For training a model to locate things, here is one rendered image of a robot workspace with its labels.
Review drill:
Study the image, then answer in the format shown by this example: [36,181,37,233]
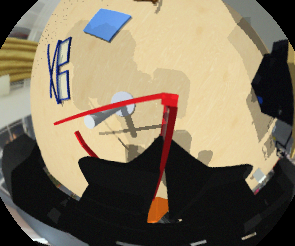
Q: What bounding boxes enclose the blue flat square tag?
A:
[83,8,132,42]

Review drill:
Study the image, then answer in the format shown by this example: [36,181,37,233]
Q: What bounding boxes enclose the white long flat panel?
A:
[224,0,287,54]

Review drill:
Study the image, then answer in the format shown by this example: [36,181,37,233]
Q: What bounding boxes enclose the red glasses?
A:
[54,92,179,191]

